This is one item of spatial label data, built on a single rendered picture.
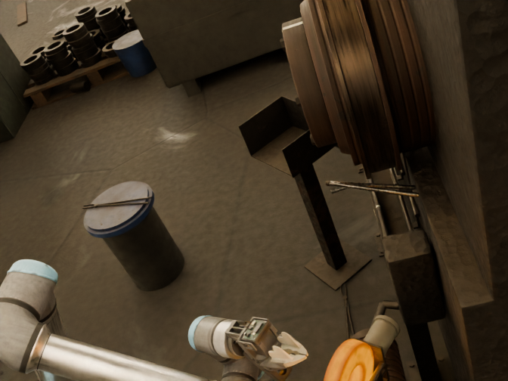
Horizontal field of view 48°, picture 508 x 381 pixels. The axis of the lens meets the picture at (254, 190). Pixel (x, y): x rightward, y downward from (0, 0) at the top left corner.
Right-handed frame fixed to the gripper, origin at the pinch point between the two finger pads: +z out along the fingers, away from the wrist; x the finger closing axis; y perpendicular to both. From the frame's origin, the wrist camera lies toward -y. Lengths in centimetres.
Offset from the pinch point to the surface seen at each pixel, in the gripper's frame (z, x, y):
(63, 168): -277, 94, 14
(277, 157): -57, 71, 6
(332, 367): 11.8, -2.8, 3.1
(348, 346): 12.3, 2.7, 2.6
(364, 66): 26, 33, 45
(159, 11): -209, 181, 57
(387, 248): 11.0, 26.9, 5.3
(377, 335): 10.2, 11.6, -5.3
